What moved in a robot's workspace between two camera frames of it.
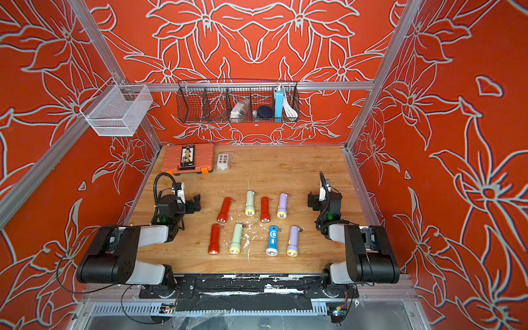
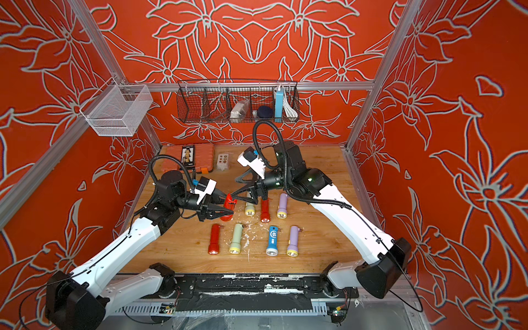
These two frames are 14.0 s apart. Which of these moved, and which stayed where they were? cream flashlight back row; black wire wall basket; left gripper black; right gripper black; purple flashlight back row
Moved: right gripper black; left gripper black
Stayed: cream flashlight back row; black wire wall basket; purple flashlight back row
